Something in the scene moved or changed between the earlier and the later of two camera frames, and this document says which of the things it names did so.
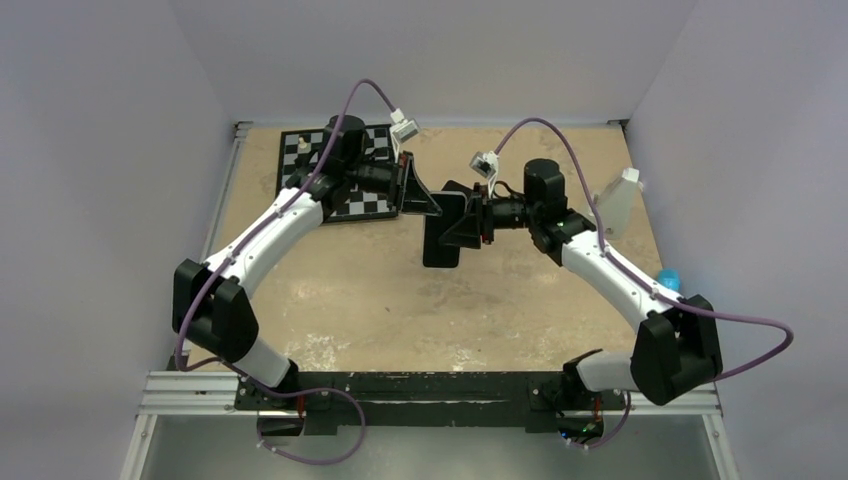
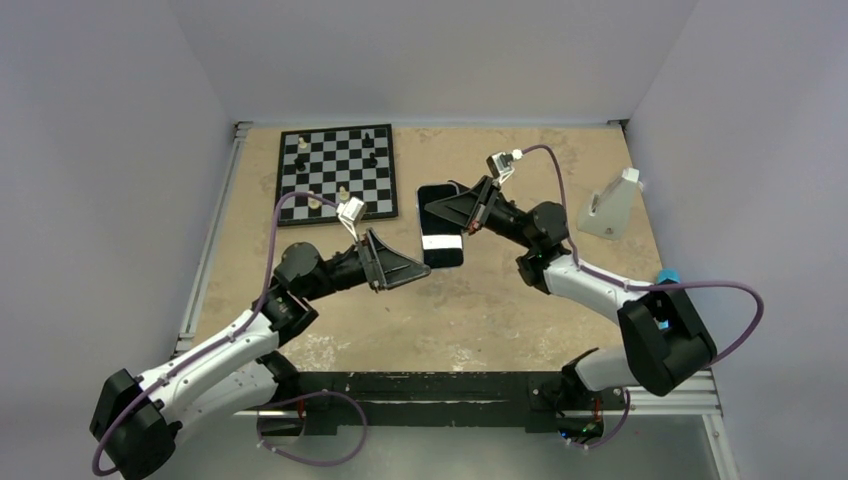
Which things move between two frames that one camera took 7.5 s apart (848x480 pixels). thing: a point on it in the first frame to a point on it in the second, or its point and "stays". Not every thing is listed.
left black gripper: x=417 y=202 to x=385 y=267
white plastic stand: x=617 y=202 stays
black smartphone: x=436 y=254 stays
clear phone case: x=434 y=253 stays
